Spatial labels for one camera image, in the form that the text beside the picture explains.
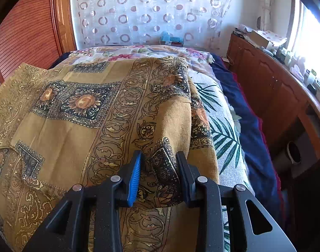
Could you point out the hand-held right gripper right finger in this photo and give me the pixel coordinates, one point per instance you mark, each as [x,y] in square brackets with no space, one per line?
[184,178]

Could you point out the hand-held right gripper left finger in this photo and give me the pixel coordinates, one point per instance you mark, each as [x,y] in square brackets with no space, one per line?
[135,178]

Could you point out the golden paisley patterned shirt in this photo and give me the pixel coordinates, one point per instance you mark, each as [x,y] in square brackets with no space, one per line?
[70,126]

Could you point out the leaf print bed sheet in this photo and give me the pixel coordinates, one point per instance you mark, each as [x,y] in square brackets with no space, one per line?
[223,136]

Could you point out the navy blue blanket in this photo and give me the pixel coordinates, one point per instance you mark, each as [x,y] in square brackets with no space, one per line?
[251,136]

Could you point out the grey round bin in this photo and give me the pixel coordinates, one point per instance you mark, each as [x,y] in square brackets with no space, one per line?
[292,153]

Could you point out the floral blanket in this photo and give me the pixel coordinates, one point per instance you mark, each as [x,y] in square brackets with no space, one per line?
[123,53]

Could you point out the long wooden cabinet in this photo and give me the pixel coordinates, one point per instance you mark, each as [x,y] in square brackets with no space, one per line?
[267,84]

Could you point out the small black box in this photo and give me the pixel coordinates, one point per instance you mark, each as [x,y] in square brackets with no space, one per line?
[312,87]

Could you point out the open cardboard box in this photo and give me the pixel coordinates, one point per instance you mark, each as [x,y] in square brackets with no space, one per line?
[259,40]

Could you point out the stack of papers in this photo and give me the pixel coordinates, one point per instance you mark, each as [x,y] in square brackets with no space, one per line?
[241,31]

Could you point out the white bottle with green cap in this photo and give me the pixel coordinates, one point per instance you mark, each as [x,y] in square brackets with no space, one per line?
[311,76]

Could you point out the sheer circle pattern curtain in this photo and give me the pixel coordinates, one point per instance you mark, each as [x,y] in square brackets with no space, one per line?
[149,13]

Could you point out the cardboard box with cloth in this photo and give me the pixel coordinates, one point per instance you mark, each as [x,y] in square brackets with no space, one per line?
[276,37]

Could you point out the wooden louvred wardrobe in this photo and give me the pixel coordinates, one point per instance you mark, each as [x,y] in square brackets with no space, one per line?
[26,31]

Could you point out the wooden framed window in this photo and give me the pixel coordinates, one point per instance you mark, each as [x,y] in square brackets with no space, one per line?
[314,44]

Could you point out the pale floral window curtain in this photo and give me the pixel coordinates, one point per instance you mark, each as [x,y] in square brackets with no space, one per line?
[267,5]

